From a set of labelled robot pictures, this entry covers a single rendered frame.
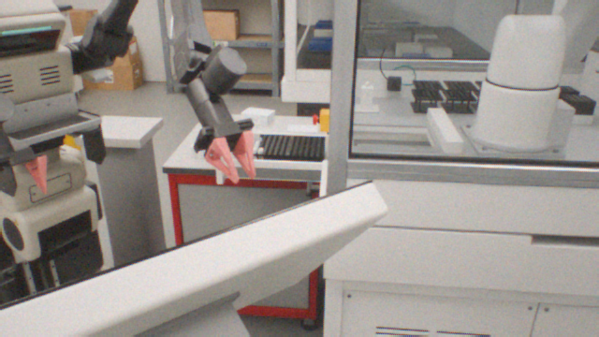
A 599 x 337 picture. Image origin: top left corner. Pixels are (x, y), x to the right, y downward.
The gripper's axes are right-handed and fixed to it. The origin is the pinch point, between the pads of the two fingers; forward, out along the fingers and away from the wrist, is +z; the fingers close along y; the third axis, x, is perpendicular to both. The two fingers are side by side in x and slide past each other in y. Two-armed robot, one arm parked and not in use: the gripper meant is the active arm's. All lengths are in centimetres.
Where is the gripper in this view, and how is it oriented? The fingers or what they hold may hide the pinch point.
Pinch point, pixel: (243, 175)
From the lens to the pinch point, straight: 83.9
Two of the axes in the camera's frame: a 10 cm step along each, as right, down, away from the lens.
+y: 8.1, -2.4, 5.4
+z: 4.5, 8.4, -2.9
